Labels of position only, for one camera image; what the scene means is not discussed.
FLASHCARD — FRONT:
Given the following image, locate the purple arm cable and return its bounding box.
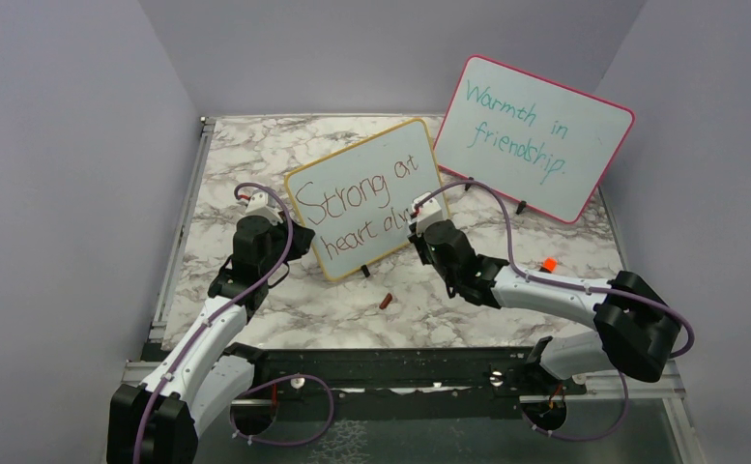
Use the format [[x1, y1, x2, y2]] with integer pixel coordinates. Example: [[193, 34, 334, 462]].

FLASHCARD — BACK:
[[413, 180, 697, 444], [132, 182, 336, 464]]

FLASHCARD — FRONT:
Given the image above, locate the pink framed whiteboard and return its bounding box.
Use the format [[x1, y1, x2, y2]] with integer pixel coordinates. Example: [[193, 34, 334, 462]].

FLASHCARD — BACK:
[[434, 55, 636, 223]]

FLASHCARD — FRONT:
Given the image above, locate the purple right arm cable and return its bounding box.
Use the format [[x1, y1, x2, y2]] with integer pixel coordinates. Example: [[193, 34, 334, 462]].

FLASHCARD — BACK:
[[413, 180, 697, 444]]

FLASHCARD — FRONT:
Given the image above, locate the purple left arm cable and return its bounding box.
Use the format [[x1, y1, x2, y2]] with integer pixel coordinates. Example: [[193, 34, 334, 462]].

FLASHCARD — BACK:
[[132, 182, 336, 464]]

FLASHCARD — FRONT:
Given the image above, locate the yellow framed whiteboard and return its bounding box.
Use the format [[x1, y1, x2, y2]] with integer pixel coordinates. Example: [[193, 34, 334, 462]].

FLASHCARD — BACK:
[[284, 118, 443, 281]]

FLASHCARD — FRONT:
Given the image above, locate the brown marker cap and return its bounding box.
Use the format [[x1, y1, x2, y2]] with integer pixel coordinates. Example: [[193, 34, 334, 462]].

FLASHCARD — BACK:
[[379, 293, 393, 309]]

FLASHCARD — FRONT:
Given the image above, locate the aluminium table frame rail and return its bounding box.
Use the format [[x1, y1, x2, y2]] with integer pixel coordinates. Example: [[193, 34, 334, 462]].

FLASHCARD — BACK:
[[121, 116, 217, 383]]

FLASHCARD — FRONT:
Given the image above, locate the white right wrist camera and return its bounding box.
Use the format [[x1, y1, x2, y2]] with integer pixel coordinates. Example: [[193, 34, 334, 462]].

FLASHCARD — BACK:
[[409, 192, 447, 237]]

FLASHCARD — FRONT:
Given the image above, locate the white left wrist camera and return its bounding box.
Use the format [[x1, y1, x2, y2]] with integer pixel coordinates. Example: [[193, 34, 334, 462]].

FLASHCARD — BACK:
[[246, 189, 284, 225]]

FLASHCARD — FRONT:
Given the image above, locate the black orange highlighter marker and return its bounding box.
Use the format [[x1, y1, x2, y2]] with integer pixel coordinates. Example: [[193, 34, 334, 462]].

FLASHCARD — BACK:
[[543, 258, 557, 273]]

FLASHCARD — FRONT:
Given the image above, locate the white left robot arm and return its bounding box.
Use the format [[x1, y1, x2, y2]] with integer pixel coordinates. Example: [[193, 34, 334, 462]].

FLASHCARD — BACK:
[[106, 215, 315, 463]]

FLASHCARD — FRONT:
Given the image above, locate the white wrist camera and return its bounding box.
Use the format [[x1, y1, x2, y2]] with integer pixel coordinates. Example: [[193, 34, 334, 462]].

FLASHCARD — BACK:
[[409, 192, 447, 237], [246, 189, 284, 225]]

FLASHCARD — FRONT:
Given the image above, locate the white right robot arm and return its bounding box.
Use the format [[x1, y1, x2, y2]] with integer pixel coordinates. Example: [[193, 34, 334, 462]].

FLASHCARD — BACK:
[[409, 219, 681, 393]]

